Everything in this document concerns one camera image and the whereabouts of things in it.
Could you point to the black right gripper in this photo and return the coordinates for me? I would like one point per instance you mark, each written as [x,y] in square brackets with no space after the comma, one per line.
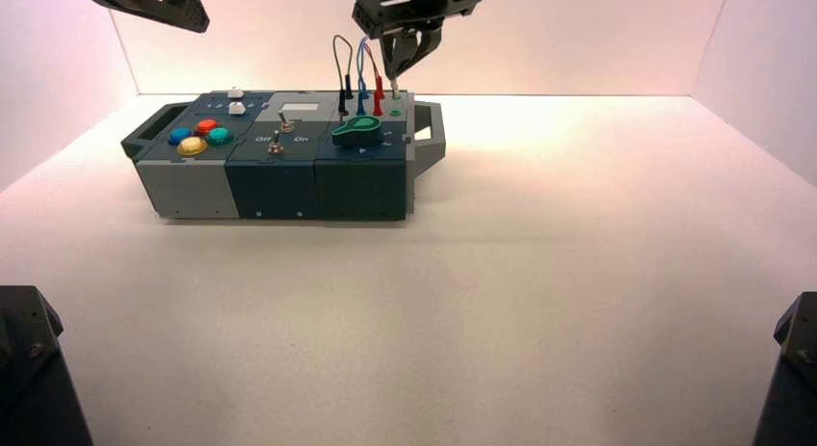
[421,6]

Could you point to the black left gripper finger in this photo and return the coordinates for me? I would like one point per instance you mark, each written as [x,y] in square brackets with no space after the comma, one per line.
[185,12]

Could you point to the white slider knob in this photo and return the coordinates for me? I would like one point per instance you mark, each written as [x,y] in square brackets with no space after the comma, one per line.
[236,93]
[237,109]

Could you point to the green rotary knob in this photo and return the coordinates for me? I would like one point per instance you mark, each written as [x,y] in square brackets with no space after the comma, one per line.
[359,131]

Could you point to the red push button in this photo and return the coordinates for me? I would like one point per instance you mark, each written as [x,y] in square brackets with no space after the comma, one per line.
[207,126]

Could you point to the blue push button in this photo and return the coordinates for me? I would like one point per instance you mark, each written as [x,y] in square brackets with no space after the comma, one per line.
[180,136]

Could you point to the white display window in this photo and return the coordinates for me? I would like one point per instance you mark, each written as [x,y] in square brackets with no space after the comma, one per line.
[300,108]

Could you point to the teal push button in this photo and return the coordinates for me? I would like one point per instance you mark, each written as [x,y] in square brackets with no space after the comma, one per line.
[220,135]

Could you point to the yellow push button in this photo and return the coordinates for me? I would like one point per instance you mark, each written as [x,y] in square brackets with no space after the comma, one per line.
[193,146]

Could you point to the grey and teal control box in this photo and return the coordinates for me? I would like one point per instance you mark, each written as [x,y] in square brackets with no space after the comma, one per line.
[274,188]

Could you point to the metal toggle switch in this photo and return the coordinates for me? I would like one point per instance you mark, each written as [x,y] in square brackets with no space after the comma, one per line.
[286,127]
[276,147]

